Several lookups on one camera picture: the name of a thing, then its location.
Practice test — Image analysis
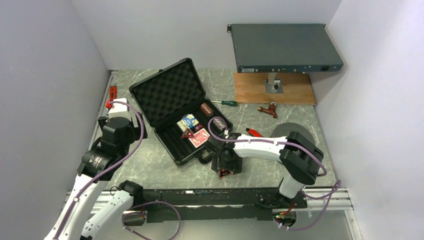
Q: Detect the red all-in triangle button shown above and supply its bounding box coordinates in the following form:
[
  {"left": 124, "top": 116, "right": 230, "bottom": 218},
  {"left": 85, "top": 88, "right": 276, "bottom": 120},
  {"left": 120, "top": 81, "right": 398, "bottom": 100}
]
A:
[{"left": 218, "top": 169, "right": 233, "bottom": 179}]

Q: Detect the red playing card deck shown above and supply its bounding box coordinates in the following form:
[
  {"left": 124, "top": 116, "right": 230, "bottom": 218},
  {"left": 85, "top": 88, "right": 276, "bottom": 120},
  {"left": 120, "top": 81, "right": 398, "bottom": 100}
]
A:
[{"left": 188, "top": 128, "right": 210, "bottom": 148}]

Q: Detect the poker chip roll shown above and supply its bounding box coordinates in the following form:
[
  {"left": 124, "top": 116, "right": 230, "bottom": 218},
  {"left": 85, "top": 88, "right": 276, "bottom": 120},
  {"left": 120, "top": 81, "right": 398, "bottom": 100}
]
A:
[
  {"left": 212, "top": 117, "right": 227, "bottom": 131},
  {"left": 200, "top": 103, "right": 214, "bottom": 117}
]

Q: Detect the blue playing card deck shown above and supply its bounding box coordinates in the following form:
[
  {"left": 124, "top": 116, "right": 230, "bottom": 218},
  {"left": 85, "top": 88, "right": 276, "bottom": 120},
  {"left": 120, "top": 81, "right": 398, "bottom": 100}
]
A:
[{"left": 176, "top": 114, "right": 199, "bottom": 132}]

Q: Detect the black foam-lined carrying case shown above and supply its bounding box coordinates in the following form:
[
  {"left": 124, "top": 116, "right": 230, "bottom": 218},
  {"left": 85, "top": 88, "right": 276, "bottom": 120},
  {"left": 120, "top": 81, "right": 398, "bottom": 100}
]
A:
[{"left": 129, "top": 58, "right": 233, "bottom": 166}]

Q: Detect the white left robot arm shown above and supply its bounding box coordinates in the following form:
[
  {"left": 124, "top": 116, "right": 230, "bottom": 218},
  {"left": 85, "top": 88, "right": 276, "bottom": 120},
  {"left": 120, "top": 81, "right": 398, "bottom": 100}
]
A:
[{"left": 46, "top": 111, "right": 147, "bottom": 240}]

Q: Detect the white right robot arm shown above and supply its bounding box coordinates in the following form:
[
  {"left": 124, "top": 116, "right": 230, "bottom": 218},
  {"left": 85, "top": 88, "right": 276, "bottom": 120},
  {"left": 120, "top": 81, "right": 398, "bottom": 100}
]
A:
[{"left": 205, "top": 131, "right": 327, "bottom": 208}]

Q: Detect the red dice set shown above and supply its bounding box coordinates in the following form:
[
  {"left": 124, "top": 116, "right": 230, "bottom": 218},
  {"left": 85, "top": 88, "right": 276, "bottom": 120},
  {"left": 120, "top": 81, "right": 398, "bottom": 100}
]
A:
[{"left": 194, "top": 124, "right": 204, "bottom": 132}]

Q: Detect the plywood base board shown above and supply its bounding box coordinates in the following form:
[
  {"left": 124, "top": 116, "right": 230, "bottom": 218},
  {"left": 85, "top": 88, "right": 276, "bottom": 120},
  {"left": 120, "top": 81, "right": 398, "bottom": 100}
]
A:
[{"left": 234, "top": 72, "right": 317, "bottom": 106}]

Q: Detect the red-handled adjustable wrench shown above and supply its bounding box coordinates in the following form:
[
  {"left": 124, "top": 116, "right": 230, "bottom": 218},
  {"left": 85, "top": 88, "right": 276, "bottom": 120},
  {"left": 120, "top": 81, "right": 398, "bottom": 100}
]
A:
[{"left": 109, "top": 83, "right": 118, "bottom": 101}]

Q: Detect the green-handled screwdriver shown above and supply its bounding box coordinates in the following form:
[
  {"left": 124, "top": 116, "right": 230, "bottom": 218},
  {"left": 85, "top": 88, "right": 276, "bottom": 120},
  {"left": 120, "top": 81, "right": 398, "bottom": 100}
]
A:
[{"left": 211, "top": 100, "right": 238, "bottom": 107}]

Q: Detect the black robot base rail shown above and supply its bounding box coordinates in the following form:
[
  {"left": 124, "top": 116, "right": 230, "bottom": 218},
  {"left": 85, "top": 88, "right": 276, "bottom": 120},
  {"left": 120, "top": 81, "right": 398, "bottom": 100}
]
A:
[{"left": 132, "top": 187, "right": 308, "bottom": 223}]

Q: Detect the metal device stand bracket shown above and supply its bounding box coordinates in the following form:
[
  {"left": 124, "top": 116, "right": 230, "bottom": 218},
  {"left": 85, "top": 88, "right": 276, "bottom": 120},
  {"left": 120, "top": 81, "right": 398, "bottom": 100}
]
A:
[{"left": 264, "top": 72, "right": 284, "bottom": 94}]

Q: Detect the grey rack-mount network device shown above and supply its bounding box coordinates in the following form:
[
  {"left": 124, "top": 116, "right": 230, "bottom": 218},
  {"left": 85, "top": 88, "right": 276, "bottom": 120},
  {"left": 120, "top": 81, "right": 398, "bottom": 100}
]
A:
[{"left": 227, "top": 23, "right": 344, "bottom": 73}]

